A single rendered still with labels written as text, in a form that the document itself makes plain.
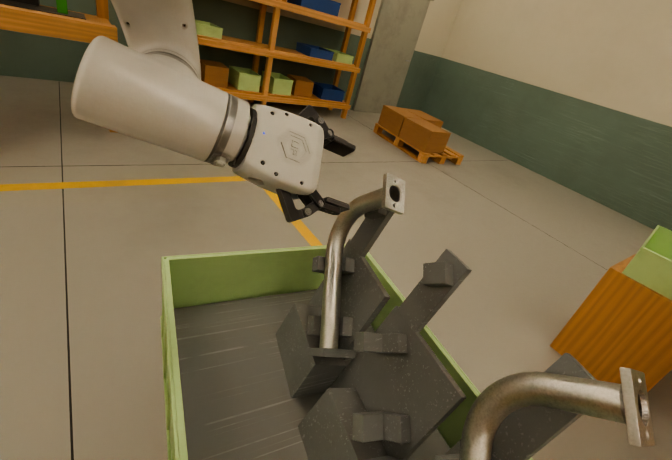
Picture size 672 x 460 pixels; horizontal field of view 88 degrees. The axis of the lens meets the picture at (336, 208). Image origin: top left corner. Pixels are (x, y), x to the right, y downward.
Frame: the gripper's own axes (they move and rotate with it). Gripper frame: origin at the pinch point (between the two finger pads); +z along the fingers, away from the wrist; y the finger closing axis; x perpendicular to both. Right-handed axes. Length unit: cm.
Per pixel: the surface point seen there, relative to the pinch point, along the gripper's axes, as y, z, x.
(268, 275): -11.7, 4.7, 29.9
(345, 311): -17.6, 11.7, 11.6
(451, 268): -11.3, 13.5, -8.6
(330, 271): -11.6, 7.0, 10.6
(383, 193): -1.1, 6.2, -2.2
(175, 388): -29.4, -13.5, 10.6
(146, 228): 25, -3, 203
